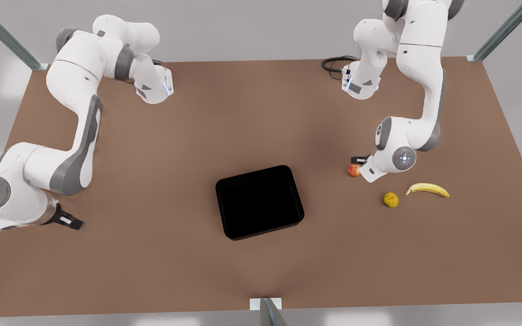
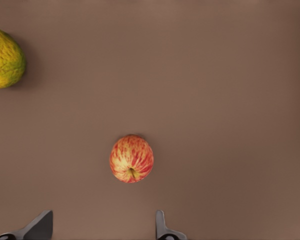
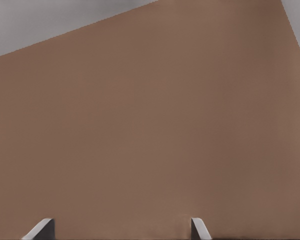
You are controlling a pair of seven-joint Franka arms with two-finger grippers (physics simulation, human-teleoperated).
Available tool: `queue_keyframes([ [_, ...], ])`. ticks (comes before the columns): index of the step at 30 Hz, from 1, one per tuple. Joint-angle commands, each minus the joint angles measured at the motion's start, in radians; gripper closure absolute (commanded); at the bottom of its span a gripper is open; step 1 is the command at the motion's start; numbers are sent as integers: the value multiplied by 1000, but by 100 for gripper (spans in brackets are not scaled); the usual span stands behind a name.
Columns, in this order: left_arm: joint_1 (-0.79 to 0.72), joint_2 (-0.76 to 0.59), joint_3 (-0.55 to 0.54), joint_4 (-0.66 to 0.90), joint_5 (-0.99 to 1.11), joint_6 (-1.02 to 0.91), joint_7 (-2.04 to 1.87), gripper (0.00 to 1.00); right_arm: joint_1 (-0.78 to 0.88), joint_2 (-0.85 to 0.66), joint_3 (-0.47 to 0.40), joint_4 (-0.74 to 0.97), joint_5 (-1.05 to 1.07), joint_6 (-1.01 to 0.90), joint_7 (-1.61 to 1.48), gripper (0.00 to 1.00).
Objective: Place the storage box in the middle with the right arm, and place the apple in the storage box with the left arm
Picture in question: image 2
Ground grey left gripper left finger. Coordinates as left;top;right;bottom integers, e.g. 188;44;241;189
0;209;54;240

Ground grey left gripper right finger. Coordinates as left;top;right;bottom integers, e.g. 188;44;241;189
155;209;188;240

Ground red yellow striped apple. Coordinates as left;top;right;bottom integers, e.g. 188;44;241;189
109;134;155;184

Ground yellow green bumpy fruit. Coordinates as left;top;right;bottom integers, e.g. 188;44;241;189
0;26;27;89

